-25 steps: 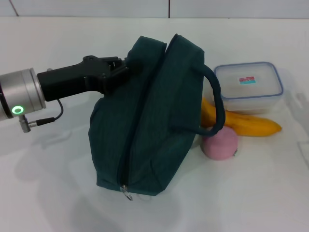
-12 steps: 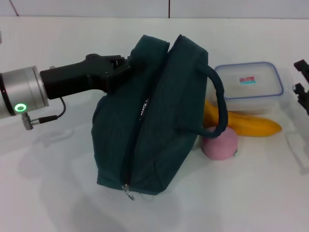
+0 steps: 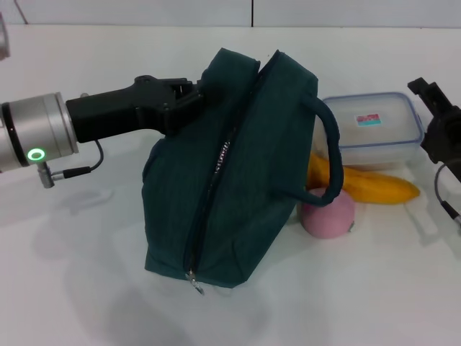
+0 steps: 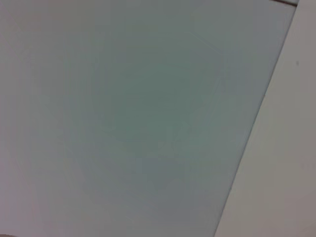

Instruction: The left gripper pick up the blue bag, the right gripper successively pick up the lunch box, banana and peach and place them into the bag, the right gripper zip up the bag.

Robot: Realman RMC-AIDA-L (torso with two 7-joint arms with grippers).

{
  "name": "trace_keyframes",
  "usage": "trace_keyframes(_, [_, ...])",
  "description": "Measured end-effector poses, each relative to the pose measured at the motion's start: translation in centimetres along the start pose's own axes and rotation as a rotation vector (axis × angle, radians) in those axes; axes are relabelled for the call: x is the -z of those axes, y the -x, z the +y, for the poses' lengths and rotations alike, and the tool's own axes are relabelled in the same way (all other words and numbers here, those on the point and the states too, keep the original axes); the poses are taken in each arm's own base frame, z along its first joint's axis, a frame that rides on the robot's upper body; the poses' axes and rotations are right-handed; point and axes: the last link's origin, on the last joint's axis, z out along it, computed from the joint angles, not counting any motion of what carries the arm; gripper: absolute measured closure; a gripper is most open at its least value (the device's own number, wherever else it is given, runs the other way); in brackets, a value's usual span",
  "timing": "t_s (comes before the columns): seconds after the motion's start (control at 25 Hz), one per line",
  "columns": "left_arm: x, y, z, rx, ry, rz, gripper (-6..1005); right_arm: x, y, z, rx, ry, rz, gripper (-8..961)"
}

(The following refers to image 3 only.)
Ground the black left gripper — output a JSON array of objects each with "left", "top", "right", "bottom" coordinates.
[{"left": 66, "top": 74, "right": 210, "bottom": 145}]

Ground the pink peach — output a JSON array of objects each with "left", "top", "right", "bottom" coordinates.
[{"left": 300, "top": 187, "right": 357, "bottom": 239}]

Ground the yellow banana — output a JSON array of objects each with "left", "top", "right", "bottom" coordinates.
[{"left": 305, "top": 151, "right": 421, "bottom": 205}]

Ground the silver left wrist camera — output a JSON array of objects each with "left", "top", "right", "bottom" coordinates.
[{"left": 0, "top": 10, "right": 12, "bottom": 61}]

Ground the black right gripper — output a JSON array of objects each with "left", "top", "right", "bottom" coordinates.
[{"left": 407, "top": 77, "right": 461, "bottom": 165}]

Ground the teal insulated lunch bag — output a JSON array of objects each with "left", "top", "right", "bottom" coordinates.
[{"left": 142, "top": 48, "right": 341, "bottom": 296}]

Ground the clear plastic food container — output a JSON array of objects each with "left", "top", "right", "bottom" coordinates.
[{"left": 312, "top": 92, "right": 423, "bottom": 170}]

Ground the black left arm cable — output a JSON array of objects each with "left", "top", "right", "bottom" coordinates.
[{"left": 37, "top": 139, "right": 104, "bottom": 188}]

